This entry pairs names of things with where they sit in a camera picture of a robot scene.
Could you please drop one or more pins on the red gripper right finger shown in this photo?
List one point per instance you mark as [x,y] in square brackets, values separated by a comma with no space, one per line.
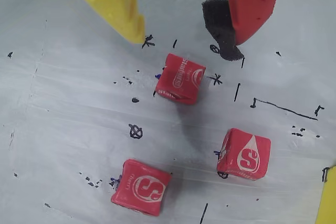
[252,3]

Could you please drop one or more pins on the red candy Starburst lettering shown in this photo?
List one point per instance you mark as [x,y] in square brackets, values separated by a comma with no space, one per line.
[179,82]

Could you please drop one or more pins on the red candy droplet S logo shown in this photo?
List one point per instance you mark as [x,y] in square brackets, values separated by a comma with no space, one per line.
[242,154]

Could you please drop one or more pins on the red candy circled S logo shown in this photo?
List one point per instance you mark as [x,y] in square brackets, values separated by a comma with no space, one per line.
[141,186]

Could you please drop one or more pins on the yellow three-compartment box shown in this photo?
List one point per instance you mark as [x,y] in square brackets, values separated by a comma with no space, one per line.
[329,200]

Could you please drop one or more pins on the white table cloth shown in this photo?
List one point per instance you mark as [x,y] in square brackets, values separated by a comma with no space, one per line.
[65,129]

